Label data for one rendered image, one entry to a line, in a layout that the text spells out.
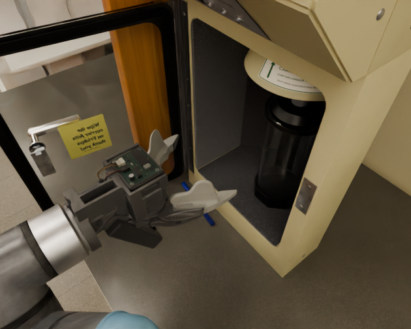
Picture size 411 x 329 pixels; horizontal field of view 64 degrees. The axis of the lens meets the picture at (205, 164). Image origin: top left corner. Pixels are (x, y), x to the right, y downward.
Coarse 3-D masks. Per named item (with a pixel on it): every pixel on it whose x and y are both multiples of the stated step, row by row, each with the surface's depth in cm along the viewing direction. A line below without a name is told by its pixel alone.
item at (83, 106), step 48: (48, 48) 45; (96, 48) 48; (144, 48) 52; (0, 96) 46; (48, 96) 49; (96, 96) 53; (144, 96) 58; (48, 144) 55; (96, 144) 60; (144, 144) 65; (48, 192) 61
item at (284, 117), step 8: (280, 96) 55; (272, 104) 55; (280, 104) 54; (288, 104) 54; (296, 104) 53; (304, 104) 53; (312, 104) 54; (320, 104) 54; (280, 112) 53; (288, 112) 52; (296, 112) 52; (304, 112) 52; (312, 112) 52; (320, 112) 53; (288, 120) 52; (296, 120) 52; (304, 120) 52; (312, 120) 52; (320, 120) 53
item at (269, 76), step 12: (252, 60) 48; (264, 60) 45; (252, 72) 47; (264, 72) 46; (276, 72) 44; (288, 72) 43; (264, 84) 46; (276, 84) 45; (288, 84) 44; (300, 84) 44; (288, 96) 45; (300, 96) 44; (312, 96) 44
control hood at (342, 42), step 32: (256, 0) 25; (288, 0) 21; (320, 0) 20; (352, 0) 22; (384, 0) 25; (288, 32) 27; (320, 32) 23; (352, 32) 25; (320, 64) 31; (352, 64) 28
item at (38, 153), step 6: (36, 150) 53; (42, 150) 53; (36, 156) 53; (42, 156) 53; (48, 156) 55; (36, 162) 54; (42, 162) 55; (48, 162) 55; (42, 168) 55; (48, 168) 56; (54, 168) 57; (42, 174) 56; (48, 174) 57
